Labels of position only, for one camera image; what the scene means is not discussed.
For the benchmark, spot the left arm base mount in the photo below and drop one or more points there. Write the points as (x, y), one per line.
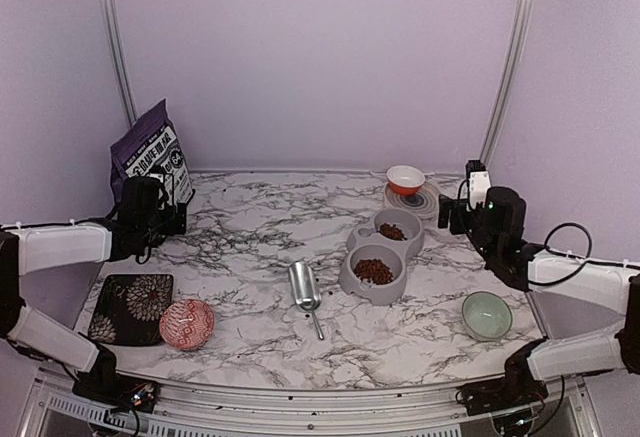
(102, 383)

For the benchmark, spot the orange white ceramic bowl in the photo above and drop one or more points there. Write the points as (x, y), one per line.
(405, 180)

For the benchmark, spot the aluminium left corner post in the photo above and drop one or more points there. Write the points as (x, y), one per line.
(110, 16)

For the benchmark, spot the brown kibble in bowl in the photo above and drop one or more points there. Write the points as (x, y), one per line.
(374, 271)
(392, 232)

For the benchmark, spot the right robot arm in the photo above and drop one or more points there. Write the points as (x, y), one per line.
(608, 284)

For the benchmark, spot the brown kibble in back bowl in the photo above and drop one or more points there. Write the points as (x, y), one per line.
(392, 232)

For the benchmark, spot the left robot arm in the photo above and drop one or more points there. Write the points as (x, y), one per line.
(31, 248)

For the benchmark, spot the spiral pattern ceramic plate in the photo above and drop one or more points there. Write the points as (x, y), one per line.
(424, 203)

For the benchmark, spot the silver metal scoop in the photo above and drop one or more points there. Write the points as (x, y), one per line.
(305, 292)

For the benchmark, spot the pale green glass bowl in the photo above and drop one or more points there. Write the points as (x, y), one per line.
(486, 316)

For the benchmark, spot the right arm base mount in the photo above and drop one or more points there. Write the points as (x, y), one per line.
(516, 387)

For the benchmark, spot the red patterned ceramic bowl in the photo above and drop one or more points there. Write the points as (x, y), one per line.
(187, 324)

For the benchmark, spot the aluminium front frame rail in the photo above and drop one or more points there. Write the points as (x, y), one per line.
(187, 409)

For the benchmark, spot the aluminium right corner post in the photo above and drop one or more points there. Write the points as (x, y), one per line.
(515, 50)

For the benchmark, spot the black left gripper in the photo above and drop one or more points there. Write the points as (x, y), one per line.
(170, 227)

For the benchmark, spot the brown kibble in front bowl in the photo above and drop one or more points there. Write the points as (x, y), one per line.
(374, 271)

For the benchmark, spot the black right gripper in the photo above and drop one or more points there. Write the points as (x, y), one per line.
(457, 225)

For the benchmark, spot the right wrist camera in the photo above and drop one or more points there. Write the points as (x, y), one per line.
(473, 190)

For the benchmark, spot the aluminium corner post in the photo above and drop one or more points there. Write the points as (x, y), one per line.
(110, 16)
(515, 50)

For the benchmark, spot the purple puppy food bag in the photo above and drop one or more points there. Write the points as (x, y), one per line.
(152, 142)

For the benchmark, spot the black floral square plate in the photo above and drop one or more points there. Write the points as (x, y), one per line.
(129, 309)

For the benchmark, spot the grey double pet bowl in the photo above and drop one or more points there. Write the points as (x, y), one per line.
(379, 250)

